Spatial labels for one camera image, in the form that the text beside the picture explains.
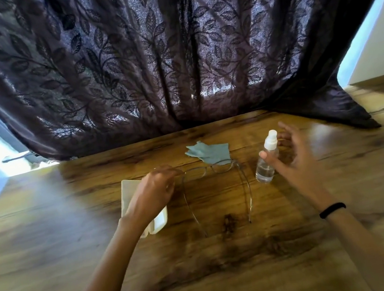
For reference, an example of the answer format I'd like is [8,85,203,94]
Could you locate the person's left hand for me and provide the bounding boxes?
[113,163,193,236]

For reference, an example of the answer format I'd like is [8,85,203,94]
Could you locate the person's right hand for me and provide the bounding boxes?
[254,115,333,212]

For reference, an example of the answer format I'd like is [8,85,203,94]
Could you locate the thin-framed eyeglasses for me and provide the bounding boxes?
[177,155,259,242]

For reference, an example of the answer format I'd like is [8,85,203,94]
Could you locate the person's left forearm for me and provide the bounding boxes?
[35,214,155,291]

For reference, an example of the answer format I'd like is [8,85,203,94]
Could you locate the person's right forearm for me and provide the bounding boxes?
[310,183,384,291]

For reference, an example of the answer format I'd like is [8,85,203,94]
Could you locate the clear spray bottle white cap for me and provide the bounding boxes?
[248,129,286,186]

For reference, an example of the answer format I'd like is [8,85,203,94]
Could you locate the white eyeglasses case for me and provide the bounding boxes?
[115,173,172,242]

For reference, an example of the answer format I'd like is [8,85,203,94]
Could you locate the blue microfibre cleaning cloth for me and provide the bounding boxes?
[183,136,233,171]

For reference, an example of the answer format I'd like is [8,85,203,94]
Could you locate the black wristband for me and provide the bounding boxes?
[317,201,348,220]

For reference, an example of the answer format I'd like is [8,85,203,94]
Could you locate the dark leaf-patterned curtain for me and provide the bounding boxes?
[0,0,384,192]

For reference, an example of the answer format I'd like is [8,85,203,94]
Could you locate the metal window handle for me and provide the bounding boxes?
[1,149,38,164]

